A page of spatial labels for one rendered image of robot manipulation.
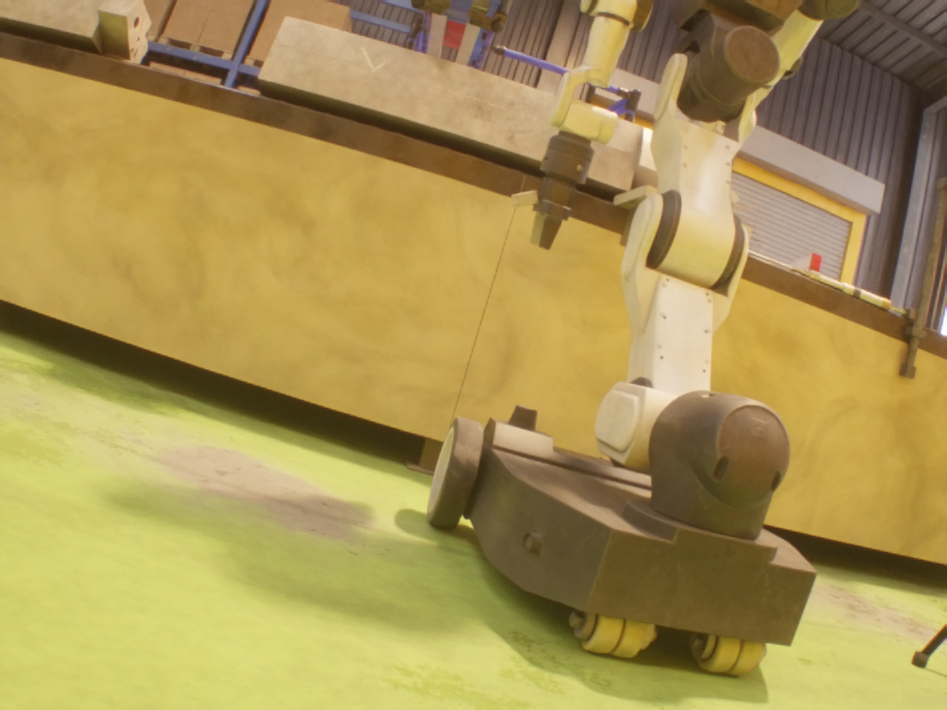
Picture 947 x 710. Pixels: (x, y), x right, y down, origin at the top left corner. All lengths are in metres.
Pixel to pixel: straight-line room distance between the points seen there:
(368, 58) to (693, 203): 1.01
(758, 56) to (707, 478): 0.78
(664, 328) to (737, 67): 0.47
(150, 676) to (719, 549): 0.65
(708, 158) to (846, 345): 0.99
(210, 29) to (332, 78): 9.94
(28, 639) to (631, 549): 0.64
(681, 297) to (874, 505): 1.28
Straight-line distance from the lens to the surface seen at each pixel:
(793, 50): 1.91
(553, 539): 1.01
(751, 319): 2.15
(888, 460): 2.43
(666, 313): 1.30
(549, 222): 1.47
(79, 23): 2.25
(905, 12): 15.00
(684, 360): 1.27
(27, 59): 2.27
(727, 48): 1.41
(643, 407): 1.10
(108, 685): 0.62
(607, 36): 1.54
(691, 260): 1.34
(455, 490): 1.34
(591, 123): 1.51
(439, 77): 2.04
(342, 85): 2.02
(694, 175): 1.42
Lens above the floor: 0.31
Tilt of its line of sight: 1 degrees up
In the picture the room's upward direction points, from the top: 17 degrees clockwise
